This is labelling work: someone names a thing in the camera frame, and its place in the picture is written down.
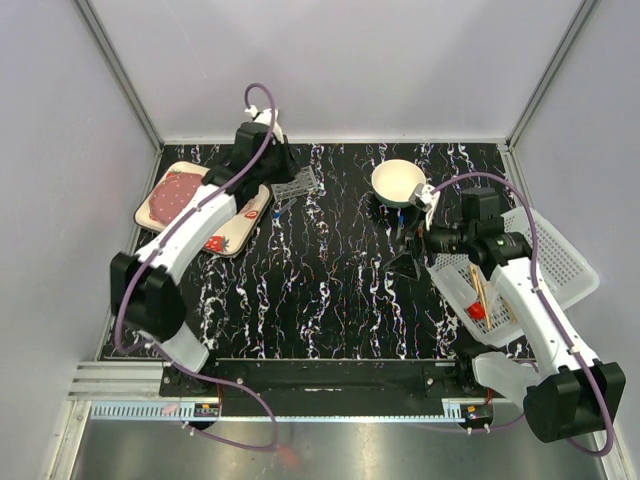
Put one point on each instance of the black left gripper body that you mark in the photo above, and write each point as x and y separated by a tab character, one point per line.
276	168

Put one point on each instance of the strawberry print tray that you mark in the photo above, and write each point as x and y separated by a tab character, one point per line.
231	238

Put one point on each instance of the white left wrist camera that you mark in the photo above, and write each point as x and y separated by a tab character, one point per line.
268	116

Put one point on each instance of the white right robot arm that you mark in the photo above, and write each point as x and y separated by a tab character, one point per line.
491	276

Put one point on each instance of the clear test tube rack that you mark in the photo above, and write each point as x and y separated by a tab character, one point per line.
304	182

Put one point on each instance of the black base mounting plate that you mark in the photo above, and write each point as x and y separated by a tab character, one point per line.
330	388

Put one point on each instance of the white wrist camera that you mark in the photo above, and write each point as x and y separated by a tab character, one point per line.
268	116
425	198

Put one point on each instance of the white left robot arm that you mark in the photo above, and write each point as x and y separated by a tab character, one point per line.
144	286

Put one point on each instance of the cream green bowl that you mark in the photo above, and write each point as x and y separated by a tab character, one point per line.
394	181

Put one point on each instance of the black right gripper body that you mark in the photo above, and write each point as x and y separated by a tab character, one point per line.
417	240

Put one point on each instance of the white plastic basket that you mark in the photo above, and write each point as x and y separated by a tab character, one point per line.
566	272

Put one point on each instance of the white wash bottle red cap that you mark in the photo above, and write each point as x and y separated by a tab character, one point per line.
463	297

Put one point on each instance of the wooden test tube clamp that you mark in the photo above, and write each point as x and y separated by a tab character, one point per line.
478	286

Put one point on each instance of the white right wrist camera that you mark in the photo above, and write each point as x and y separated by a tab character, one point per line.
425	198

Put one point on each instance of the blue cap tube under bowl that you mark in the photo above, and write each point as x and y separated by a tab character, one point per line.
400	227

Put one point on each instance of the pink dotted plate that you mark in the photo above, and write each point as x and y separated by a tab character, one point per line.
171	195

